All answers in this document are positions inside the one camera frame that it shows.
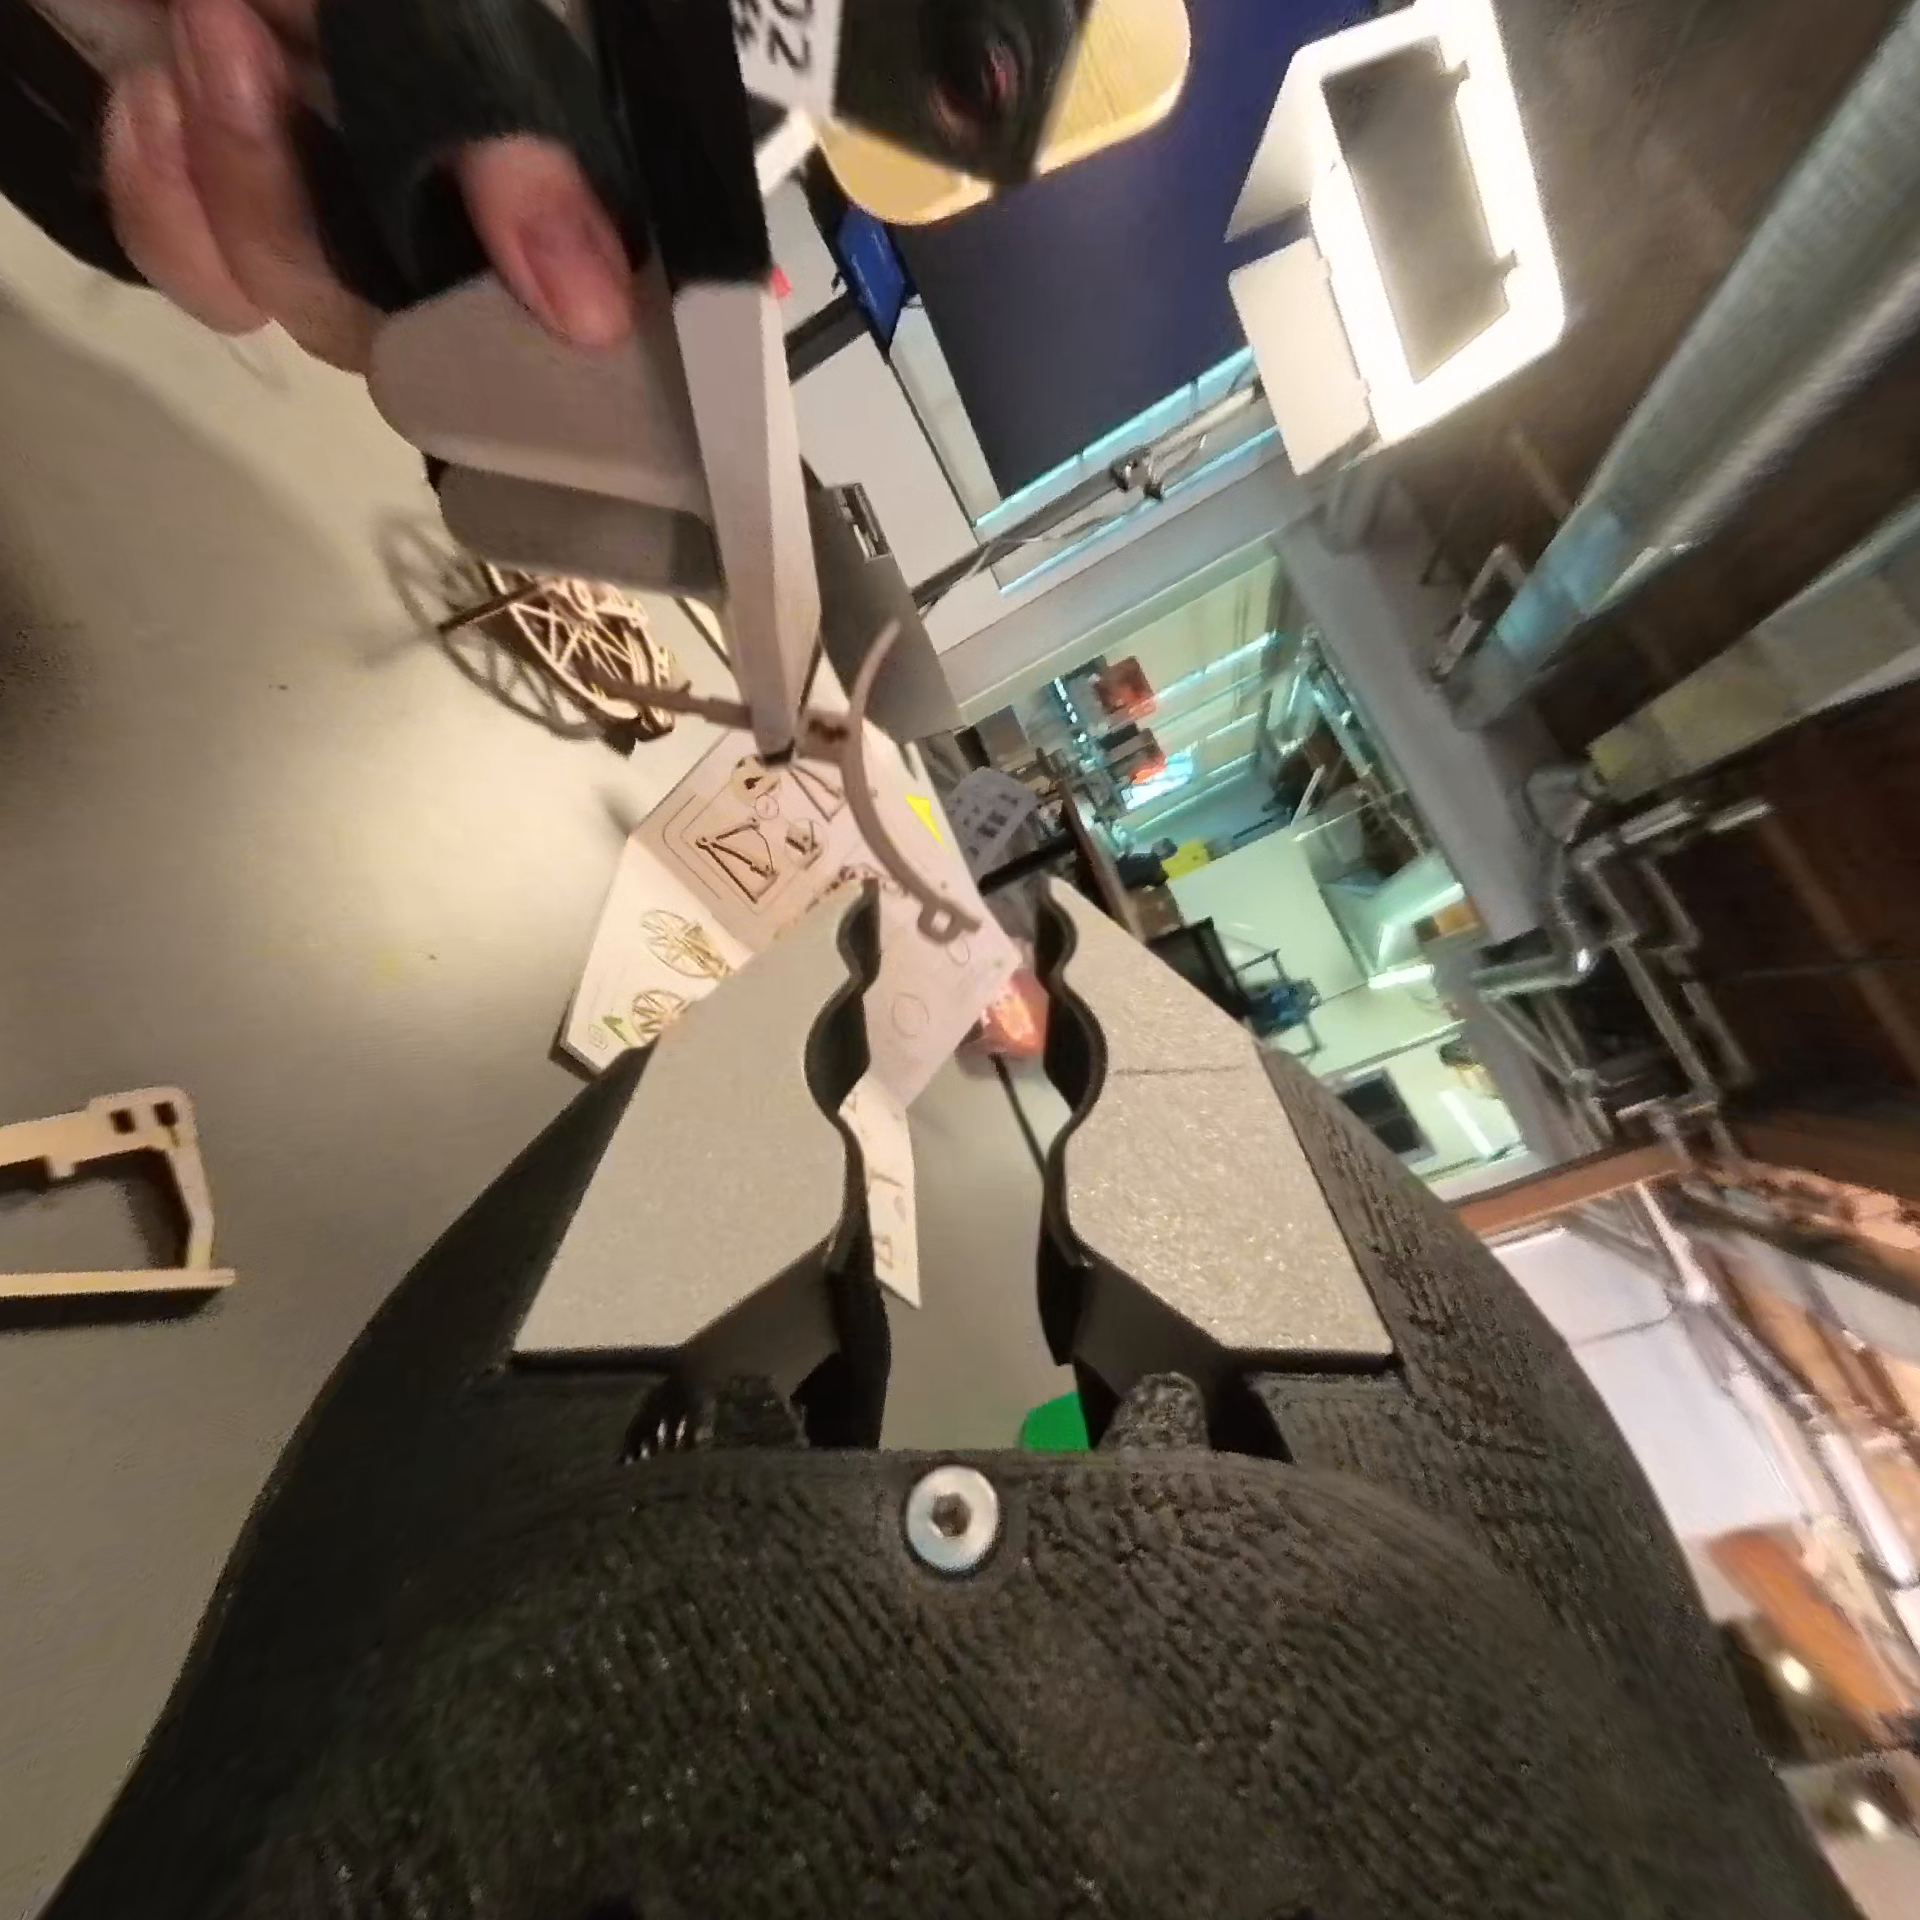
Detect metal ceiling pipes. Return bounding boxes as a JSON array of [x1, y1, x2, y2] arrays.
[[1477, 750, 1762, 1158]]

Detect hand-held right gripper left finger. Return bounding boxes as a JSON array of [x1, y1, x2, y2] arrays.
[[514, 884, 894, 1404]]

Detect white rectangular ceiling lamp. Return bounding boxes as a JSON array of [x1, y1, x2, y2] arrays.
[[1224, 0, 1567, 475]]

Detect wooden offcut frame piece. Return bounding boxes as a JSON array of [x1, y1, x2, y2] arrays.
[[0, 1085, 236, 1300]]

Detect wooden bicycle model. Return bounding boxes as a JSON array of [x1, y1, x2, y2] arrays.
[[382, 510, 684, 752]]

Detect metal ventilation duct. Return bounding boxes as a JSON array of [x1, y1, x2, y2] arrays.
[[1430, 0, 1920, 738]]

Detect person's left hand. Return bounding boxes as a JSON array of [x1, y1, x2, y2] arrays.
[[106, 0, 634, 372]]

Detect grey box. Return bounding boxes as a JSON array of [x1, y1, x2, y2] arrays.
[[804, 480, 966, 738]]

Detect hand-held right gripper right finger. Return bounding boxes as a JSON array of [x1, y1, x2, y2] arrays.
[[1032, 881, 1399, 1424]]

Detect paper instruction booklet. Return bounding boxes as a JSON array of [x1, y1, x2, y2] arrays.
[[553, 734, 1023, 1305]]

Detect curved wooden arc part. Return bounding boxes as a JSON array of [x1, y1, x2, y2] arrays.
[[837, 618, 986, 964]]

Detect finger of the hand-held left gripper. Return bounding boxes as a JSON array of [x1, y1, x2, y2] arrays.
[[364, 274, 732, 597], [670, 284, 826, 755]]

